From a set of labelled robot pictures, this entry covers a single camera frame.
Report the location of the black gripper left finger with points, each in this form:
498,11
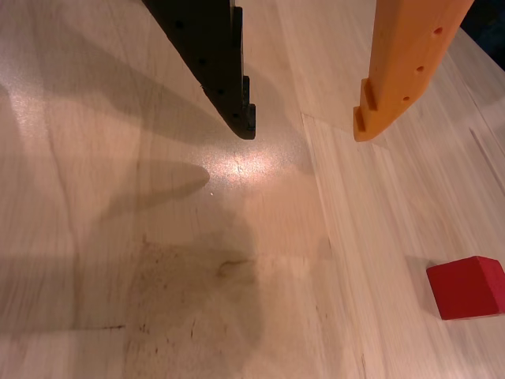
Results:
213,59

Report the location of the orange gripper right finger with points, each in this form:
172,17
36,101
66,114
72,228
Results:
398,59

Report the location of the red cube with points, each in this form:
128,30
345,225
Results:
465,288

